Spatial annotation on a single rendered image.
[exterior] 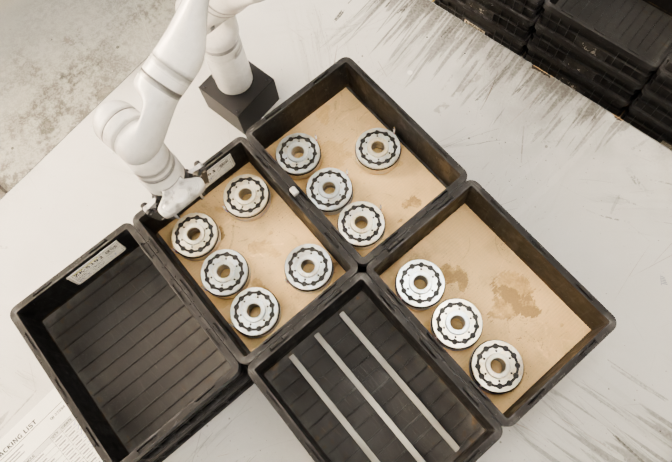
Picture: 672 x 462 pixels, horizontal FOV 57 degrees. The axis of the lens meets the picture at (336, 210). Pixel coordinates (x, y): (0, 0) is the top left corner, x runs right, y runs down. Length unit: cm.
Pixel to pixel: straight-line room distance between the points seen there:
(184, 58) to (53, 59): 197
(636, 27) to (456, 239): 118
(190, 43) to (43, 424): 99
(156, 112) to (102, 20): 198
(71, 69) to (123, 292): 154
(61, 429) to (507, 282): 103
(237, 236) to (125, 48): 153
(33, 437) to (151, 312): 40
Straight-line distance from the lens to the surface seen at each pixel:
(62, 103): 275
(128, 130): 94
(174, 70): 93
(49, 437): 160
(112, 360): 142
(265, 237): 138
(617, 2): 235
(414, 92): 166
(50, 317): 149
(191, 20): 93
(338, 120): 147
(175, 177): 109
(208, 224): 139
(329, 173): 139
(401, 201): 139
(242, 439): 146
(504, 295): 136
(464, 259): 136
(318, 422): 131
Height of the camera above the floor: 213
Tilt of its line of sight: 70 degrees down
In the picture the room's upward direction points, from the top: 10 degrees counter-clockwise
